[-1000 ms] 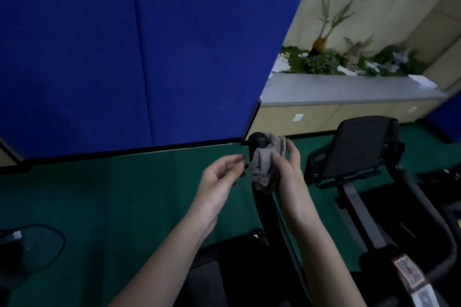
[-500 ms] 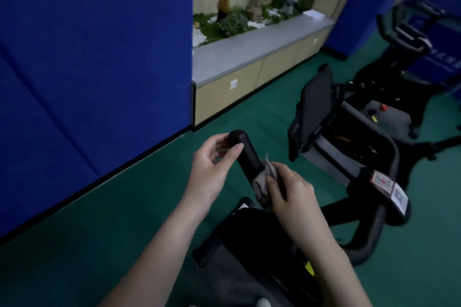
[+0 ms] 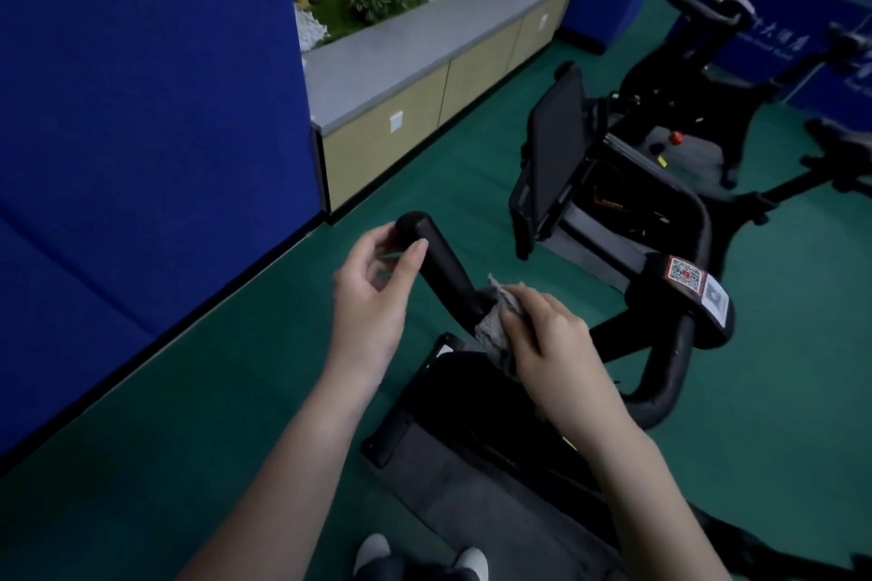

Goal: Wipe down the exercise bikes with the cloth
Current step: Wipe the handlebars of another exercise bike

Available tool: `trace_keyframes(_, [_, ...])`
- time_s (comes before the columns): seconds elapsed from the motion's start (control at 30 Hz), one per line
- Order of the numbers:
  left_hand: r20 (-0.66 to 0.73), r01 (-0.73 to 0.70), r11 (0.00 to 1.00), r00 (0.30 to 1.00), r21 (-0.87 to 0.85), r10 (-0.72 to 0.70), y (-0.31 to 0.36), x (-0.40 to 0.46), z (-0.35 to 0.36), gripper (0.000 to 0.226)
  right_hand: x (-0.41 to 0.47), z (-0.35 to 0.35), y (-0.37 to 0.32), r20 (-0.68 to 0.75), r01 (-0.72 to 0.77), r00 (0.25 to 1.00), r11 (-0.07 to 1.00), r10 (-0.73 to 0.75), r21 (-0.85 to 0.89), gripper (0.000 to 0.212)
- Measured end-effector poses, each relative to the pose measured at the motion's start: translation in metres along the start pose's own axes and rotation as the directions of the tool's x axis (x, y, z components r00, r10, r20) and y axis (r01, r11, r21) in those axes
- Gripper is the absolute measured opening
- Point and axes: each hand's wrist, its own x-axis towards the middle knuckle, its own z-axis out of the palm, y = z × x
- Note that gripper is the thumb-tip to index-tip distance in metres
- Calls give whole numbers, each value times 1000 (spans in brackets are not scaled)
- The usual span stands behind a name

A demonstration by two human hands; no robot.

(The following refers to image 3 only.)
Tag red square code sticker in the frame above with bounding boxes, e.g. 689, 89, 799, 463
664, 255, 707, 297

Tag person's shoe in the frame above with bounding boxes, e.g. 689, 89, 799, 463
452, 547, 491, 581
353, 533, 393, 578

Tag person's left hand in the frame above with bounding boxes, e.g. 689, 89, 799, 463
327, 223, 431, 388

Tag grey cleaning cloth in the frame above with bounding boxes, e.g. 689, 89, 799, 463
473, 273, 540, 379

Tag pile of white pebbles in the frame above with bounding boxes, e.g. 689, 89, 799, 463
294, 5, 330, 53

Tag person's right hand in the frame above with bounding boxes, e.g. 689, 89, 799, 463
499, 284, 639, 449

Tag person's right shoe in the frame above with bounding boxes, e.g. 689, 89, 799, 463
452, 547, 491, 581

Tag person's dark trousers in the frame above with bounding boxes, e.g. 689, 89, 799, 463
354, 555, 482, 581

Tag white code sticker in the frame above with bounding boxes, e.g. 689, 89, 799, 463
701, 273, 730, 329

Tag person's left forearm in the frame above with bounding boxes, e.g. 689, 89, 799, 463
176, 359, 382, 581

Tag person's left shoe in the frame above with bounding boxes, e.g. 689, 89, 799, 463
353, 533, 393, 578

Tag blue banner with white print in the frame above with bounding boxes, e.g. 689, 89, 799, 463
671, 0, 872, 125

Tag black bike display screen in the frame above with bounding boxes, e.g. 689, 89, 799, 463
510, 65, 591, 259

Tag black exercise bike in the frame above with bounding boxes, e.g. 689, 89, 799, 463
361, 66, 872, 581
609, 0, 778, 190
705, 15, 872, 248

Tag wooden cabinet with grey top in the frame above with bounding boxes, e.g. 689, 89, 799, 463
302, 0, 577, 215

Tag person's right forearm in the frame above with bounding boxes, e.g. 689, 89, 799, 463
579, 420, 734, 581

